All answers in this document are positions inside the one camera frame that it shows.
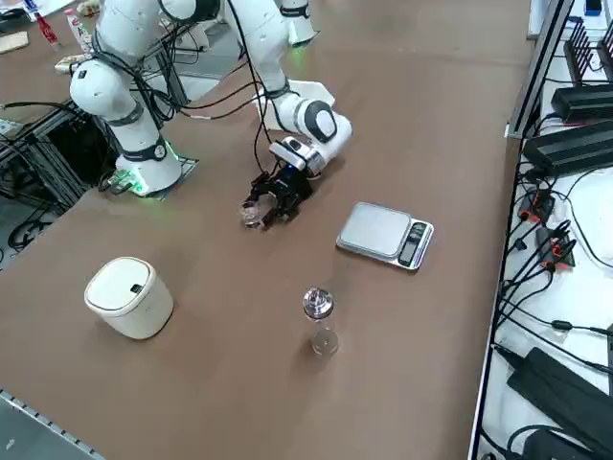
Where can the small clear measuring cup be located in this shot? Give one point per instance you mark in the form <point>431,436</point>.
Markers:
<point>251,218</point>

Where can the black slotted rack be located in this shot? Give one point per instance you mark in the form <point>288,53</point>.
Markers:
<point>582,52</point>

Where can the black red power socket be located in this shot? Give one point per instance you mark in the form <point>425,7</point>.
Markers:
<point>555,249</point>
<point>538,206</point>

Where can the brown cardboard piece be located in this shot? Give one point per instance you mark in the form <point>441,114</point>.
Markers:
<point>12,42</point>

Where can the silver digital kitchen scale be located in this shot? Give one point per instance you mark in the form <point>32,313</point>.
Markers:
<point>373,225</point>

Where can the snack packet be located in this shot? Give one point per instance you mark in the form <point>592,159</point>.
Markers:
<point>72,62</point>

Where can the tall clear bottle metal cap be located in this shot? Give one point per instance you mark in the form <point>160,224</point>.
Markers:
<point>318,304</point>

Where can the red drink bottle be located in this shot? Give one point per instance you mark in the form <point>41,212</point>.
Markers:
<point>47,29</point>

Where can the black power adapter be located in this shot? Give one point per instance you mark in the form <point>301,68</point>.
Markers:
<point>565,148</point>
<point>582,103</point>
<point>551,383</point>

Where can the white bottle red cap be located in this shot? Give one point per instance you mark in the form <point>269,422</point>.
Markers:
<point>79,31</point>

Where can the aluminium frame stand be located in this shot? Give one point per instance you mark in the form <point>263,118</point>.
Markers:
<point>29,189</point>

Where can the grey metal rail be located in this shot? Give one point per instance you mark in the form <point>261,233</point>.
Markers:
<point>43,421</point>

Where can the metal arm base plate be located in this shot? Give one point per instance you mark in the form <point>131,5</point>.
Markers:
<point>184,165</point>

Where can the cream lidded waste bin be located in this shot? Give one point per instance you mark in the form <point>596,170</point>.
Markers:
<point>139,311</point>

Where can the aluminium profile post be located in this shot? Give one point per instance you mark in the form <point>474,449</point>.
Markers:
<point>536,72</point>

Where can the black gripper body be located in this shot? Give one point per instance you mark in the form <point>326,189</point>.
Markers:
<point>289,184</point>

